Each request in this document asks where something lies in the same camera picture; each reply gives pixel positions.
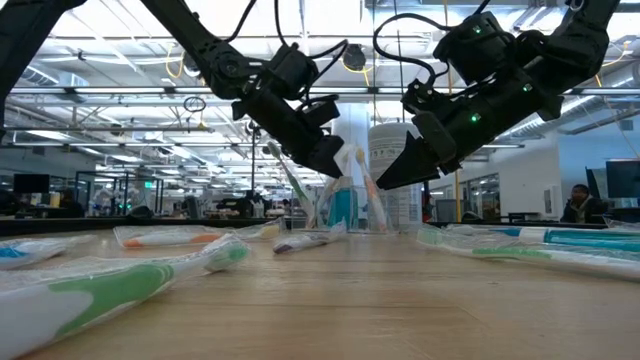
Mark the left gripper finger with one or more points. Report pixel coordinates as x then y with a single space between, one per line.
332 157

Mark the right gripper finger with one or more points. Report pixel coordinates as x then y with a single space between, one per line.
405 167

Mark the blue mouthwash bottle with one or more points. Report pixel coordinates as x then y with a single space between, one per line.
344 210

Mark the blue toothbrush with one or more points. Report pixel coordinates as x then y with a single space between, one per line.
505 231
20 252

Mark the green toothbrush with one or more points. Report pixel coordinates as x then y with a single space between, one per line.
510 253
115 290

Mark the teal packaged toothbrush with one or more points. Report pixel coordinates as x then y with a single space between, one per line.
590 241

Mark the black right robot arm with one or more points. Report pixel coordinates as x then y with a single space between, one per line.
575 45

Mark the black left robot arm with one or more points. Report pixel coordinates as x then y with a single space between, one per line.
200 35

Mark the white wipes canister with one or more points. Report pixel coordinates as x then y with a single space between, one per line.
405 210

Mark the clear plastic cup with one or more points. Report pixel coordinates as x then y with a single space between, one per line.
361 220

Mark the person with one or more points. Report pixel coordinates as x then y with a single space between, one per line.
580 200

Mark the black computer monitor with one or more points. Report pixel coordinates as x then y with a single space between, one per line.
31 184
622 180

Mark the long ceiling light bar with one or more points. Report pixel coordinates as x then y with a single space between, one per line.
125 90

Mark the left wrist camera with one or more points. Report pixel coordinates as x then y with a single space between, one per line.
320 111

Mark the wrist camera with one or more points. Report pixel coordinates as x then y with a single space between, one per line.
320 111
417 97

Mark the black metal frame rig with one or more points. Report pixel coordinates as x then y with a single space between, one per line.
253 165

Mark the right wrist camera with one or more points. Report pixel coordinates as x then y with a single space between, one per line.
417 97

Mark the black aluminium table frame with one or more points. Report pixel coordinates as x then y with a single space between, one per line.
75 223

